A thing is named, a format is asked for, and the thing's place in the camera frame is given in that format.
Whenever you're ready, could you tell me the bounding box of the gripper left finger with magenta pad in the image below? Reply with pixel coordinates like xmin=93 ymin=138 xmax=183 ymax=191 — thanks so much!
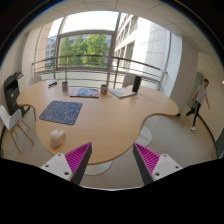
xmin=41 ymin=142 xmax=92 ymax=185

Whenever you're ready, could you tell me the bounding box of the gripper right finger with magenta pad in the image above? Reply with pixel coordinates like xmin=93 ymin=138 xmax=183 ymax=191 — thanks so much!
xmin=133 ymin=143 xmax=182 ymax=185

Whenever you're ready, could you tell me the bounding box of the blue patterned mouse pad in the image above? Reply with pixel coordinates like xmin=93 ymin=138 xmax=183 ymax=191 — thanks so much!
xmin=39 ymin=101 xmax=82 ymax=125

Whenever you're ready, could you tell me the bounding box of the white round table base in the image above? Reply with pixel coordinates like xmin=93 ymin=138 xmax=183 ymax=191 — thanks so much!
xmin=84 ymin=161 xmax=112 ymax=176

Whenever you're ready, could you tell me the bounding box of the white chair with wooden legs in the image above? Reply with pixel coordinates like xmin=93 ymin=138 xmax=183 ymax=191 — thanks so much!
xmin=0 ymin=105 xmax=33 ymax=146

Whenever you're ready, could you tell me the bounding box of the pink and blue book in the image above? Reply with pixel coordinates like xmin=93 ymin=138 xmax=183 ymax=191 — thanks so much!
xmin=70 ymin=88 xmax=99 ymax=98

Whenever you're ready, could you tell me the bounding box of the open light notebook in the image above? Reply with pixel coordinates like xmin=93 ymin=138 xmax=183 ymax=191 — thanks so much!
xmin=109 ymin=88 xmax=135 ymax=98

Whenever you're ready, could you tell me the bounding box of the dark patterned mug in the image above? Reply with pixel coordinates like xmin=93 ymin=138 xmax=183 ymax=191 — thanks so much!
xmin=62 ymin=81 xmax=68 ymax=91

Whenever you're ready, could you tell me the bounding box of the red and white mug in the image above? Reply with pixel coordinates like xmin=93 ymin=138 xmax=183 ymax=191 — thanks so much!
xmin=101 ymin=84 xmax=108 ymax=94

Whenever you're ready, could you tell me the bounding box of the walking person in white shirt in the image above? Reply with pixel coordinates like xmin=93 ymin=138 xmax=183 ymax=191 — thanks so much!
xmin=185 ymin=79 xmax=209 ymax=131

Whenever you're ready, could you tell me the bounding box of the black speaker box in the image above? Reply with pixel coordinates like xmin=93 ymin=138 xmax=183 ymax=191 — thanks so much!
xmin=132 ymin=76 xmax=142 ymax=93

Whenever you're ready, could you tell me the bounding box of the grey chair behind table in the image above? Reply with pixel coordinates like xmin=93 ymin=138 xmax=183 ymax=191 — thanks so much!
xmin=122 ymin=74 xmax=135 ymax=87

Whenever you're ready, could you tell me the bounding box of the white chair behind table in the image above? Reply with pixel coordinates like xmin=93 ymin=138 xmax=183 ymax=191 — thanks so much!
xmin=29 ymin=76 xmax=42 ymax=86

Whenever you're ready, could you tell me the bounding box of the black printer on stand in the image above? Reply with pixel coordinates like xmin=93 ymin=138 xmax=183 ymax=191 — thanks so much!
xmin=4 ymin=72 xmax=28 ymax=115

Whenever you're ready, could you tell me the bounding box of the metal balcony railing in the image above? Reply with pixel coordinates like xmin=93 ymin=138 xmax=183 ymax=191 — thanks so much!
xmin=32 ymin=55 xmax=167 ymax=89

